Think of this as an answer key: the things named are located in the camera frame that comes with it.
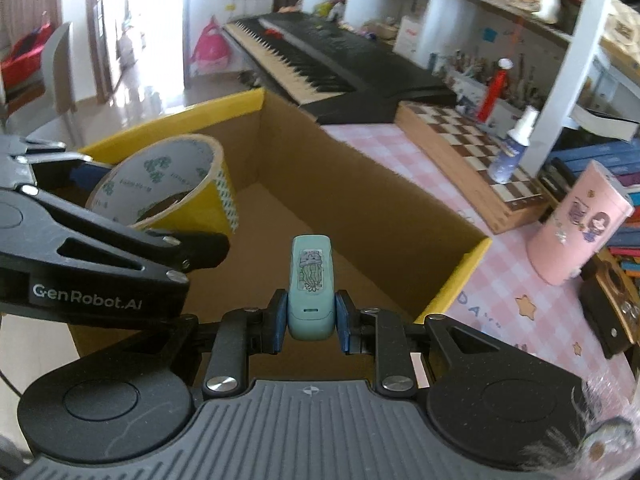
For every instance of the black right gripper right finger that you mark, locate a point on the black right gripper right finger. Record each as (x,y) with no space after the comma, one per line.
(381,335)

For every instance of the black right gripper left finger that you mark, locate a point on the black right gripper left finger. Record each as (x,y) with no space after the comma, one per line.
(240,334)

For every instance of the teal correction tape dispenser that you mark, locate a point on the teal correction tape dispenser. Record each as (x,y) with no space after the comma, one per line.
(311,310)

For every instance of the yellow tape roll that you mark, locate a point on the yellow tape roll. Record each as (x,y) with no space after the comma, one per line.
(181,184)

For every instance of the pink checkered desk mat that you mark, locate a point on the pink checkered desk mat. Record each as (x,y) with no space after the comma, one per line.
(506,299)

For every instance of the yellow cardboard box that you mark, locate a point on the yellow cardboard box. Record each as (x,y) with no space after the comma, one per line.
(395,246)

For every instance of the wooden chess board box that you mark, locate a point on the wooden chess board box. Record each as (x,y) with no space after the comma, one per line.
(463,154)

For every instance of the grey chair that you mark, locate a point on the grey chair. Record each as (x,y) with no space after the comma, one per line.
(57,104)

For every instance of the white spray bottle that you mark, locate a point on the white spray bottle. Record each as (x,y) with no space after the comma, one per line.
(513,147)

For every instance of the brown black desk device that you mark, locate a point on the brown black desk device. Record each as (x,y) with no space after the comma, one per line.
(610,304)

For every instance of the pink cylindrical humidifier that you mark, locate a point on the pink cylindrical humidifier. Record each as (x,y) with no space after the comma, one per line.
(580,222)

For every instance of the white pen holder cups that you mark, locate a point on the white pen holder cups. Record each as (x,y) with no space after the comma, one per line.
(470,77)

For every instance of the pink backpack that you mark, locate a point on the pink backpack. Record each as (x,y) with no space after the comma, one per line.
(211,53)

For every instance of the black electronic keyboard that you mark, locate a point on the black electronic keyboard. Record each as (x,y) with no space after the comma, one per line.
(337,76)

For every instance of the row of leaning books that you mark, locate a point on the row of leaning books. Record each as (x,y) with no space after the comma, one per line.
(600,169)

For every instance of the white bookshelf unit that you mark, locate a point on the white bookshelf unit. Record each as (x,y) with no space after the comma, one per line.
(555,62)

